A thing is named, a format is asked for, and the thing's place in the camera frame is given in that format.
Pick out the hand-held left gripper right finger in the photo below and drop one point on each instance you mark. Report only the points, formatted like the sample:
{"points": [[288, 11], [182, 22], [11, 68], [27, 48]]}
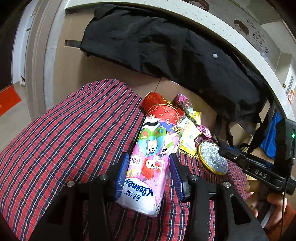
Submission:
{"points": [[177, 180]]}

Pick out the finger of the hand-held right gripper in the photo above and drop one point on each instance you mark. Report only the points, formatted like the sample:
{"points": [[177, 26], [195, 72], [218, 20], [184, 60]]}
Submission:
{"points": [[254, 158], [261, 173]]}

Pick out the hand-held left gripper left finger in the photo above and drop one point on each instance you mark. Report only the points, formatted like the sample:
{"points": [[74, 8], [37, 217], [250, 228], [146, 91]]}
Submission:
{"points": [[122, 178]]}

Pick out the cartoon print tissue pack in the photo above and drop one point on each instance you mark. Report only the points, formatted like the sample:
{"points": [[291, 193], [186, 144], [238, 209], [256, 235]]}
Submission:
{"points": [[148, 150]]}

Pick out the yellow-rimmed silver glitter disc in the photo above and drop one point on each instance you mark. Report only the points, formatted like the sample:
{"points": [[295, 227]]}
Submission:
{"points": [[212, 158]]}

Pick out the white and yellow snack wrapper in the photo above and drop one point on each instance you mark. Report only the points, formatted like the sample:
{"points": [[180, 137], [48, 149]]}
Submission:
{"points": [[189, 139]]}

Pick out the pink round sticker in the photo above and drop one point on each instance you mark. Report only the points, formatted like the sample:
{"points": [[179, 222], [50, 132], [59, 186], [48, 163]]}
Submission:
{"points": [[205, 131]]}

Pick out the yellow candy wrapper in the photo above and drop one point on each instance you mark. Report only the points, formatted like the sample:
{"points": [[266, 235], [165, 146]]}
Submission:
{"points": [[196, 117]]}

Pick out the red paper cup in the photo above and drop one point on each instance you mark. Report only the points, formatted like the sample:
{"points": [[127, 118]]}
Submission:
{"points": [[164, 113], [152, 99]]}

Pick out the pink candy wrapper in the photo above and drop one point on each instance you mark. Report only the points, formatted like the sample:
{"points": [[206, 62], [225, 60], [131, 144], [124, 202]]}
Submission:
{"points": [[182, 102]]}

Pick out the person's right hand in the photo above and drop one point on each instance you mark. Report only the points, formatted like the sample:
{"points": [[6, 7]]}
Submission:
{"points": [[278, 208]]}

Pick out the blue towel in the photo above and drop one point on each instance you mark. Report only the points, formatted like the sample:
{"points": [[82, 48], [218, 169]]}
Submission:
{"points": [[269, 139]]}

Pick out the red plaid cloth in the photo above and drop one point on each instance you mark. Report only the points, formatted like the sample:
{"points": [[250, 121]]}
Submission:
{"points": [[69, 139]]}

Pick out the black fabric bag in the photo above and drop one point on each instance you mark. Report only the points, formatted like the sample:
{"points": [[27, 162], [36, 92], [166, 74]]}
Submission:
{"points": [[161, 46]]}

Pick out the red floor mat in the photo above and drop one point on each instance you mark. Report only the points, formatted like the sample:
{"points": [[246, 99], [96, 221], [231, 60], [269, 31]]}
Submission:
{"points": [[8, 99]]}

